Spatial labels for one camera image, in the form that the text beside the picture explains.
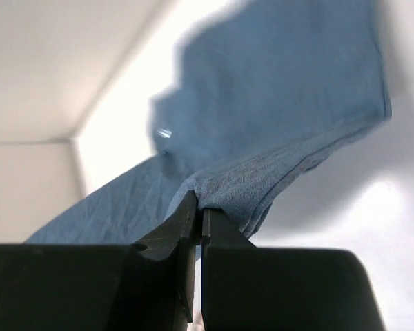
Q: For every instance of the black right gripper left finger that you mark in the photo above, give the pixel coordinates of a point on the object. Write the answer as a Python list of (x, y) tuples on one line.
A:
[(146, 285)]

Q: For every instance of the blue cloth placemat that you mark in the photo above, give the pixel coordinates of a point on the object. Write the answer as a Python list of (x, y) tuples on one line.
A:
[(264, 96)]

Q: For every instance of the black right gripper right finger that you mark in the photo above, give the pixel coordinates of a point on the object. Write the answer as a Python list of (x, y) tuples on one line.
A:
[(244, 287)]

